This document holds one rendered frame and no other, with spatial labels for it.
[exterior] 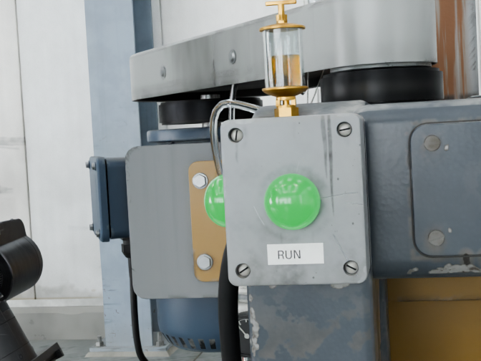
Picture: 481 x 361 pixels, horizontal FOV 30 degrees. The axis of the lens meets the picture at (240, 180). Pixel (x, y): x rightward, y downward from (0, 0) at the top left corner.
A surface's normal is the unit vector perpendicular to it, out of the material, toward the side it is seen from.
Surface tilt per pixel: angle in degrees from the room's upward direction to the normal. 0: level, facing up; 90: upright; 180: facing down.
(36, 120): 90
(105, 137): 90
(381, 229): 90
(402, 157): 90
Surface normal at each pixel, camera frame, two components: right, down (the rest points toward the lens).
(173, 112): -0.65, 0.07
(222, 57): -0.88, 0.07
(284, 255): -0.19, 0.06
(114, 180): 0.26, 0.04
